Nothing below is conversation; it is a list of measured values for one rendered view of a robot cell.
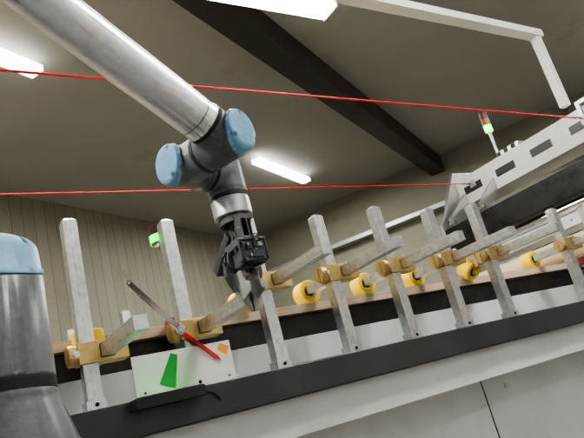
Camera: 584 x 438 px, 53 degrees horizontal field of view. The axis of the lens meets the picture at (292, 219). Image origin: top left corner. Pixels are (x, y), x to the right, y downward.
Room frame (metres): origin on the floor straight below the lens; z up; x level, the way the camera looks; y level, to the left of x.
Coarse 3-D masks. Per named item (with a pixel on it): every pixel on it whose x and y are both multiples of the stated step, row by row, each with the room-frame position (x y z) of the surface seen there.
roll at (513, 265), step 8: (544, 248) 3.50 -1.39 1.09; (520, 256) 3.66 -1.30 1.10; (552, 256) 3.46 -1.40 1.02; (560, 256) 3.43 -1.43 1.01; (576, 256) 3.41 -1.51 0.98; (504, 264) 3.75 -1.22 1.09; (512, 264) 3.69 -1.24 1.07; (520, 264) 3.64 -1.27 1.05; (544, 264) 3.53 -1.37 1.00; (552, 264) 3.51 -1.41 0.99; (504, 272) 3.74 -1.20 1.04
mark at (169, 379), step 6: (174, 354) 1.46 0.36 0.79; (168, 360) 1.45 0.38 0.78; (174, 360) 1.46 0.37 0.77; (168, 366) 1.45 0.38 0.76; (174, 366) 1.45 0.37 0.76; (168, 372) 1.44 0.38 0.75; (174, 372) 1.45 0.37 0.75; (162, 378) 1.43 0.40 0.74; (168, 378) 1.44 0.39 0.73; (174, 378) 1.45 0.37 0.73; (162, 384) 1.43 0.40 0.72; (168, 384) 1.44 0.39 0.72; (174, 384) 1.45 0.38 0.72
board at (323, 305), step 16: (512, 272) 2.57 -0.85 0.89; (528, 272) 2.63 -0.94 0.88; (544, 272) 2.69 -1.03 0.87; (416, 288) 2.23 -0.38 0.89; (432, 288) 2.28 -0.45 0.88; (304, 304) 1.93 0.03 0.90; (320, 304) 1.97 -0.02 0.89; (352, 304) 2.06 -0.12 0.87; (240, 320) 1.79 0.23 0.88; (256, 320) 1.83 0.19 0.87; (144, 336) 1.62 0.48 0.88; (160, 336) 1.66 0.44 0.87
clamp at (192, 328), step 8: (184, 320) 1.48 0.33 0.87; (192, 320) 1.50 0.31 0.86; (168, 328) 1.49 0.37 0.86; (192, 328) 1.49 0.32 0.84; (216, 328) 1.53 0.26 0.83; (168, 336) 1.49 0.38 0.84; (176, 336) 1.47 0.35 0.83; (184, 336) 1.48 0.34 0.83; (192, 336) 1.49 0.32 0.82; (200, 336) 1.50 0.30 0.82; (208, 336) 1.54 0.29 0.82
